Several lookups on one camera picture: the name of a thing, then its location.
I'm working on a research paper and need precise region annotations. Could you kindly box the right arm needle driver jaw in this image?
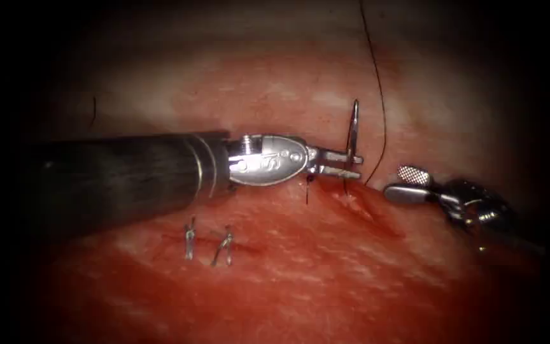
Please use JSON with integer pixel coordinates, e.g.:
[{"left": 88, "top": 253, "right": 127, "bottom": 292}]
[
  {"left": 383, "top": 183, "right": 442, "bottom": 206},
  {"left": 397, "top": 164, "right": 434, "bottom": 188}
]

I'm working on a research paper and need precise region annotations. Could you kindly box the left arm needle driver jaw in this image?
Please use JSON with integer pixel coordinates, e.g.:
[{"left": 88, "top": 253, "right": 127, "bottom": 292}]
[
  {"left": 318, "top": 164, "right": 363, "bottom": 182},
  {"left": 318, "top": 148, "right": 365, "bottom": 166}
]

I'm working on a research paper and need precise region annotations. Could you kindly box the left arm needle driver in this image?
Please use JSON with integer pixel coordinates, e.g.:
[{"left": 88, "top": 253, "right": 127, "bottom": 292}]
[{"left": 226, "top": 133, "right": 322, "bottom": 188}]

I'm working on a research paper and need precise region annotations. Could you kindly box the right arm needle driver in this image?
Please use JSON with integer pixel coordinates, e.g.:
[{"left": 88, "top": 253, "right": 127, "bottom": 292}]
[{"left": 429, "top": 178, "right": 518, "bottom": 229}]

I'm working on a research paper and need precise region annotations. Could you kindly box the curved steel needle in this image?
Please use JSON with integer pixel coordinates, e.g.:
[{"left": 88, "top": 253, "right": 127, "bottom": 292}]
[{"left": 343, "top": 98, "right": 361, "bottom": 197}]

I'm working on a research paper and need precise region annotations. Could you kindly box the black thread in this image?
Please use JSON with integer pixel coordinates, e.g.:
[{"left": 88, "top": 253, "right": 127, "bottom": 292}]
[{"left": 358, "top": 0, "right": 389, "bottom": 187}]

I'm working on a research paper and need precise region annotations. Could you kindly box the black stitching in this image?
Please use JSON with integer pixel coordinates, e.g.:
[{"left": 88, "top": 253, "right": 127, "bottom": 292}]
[{"left": 303, "top": 173, "right": 317, "bottom": 206}]

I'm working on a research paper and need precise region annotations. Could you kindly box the tissue pad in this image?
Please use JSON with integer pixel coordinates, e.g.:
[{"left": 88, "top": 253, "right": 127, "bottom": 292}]
[{"left": 0, "top": 0, "right": 550, "bottom": 344}]

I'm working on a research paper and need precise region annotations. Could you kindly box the blue stitching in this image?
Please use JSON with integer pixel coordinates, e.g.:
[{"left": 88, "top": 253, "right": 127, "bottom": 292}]
[{"left": 183, "top": 215, "right": 236, "bottom": 268}]

